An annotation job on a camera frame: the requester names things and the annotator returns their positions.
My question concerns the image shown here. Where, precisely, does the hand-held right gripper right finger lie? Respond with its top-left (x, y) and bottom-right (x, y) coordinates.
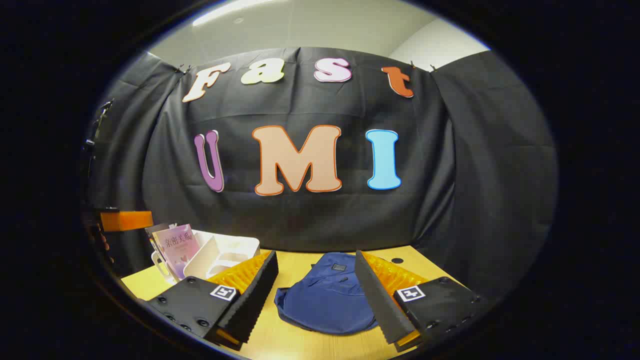
top-left (354, 250), bottom-right (488, 353)

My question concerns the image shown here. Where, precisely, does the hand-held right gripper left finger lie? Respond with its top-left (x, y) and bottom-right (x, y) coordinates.
top-left (145, 250), bottom-right (279, 351)

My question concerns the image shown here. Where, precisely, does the pink book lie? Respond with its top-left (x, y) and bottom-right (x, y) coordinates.
top-left (152, 224), bottom-right (201, 281)

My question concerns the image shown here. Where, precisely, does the white bookshelf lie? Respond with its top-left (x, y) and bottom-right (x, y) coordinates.
top-left (151, 230), bottom-right (261, 286)

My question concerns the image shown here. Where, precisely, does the blue schoolbag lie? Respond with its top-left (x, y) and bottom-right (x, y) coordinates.
top-left (274, 252), bottom-right (381, 336)

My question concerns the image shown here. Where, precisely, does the black backdrop cloth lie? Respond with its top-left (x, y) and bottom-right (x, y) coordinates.
top-left (82, 47), bottom-right (558, 301)

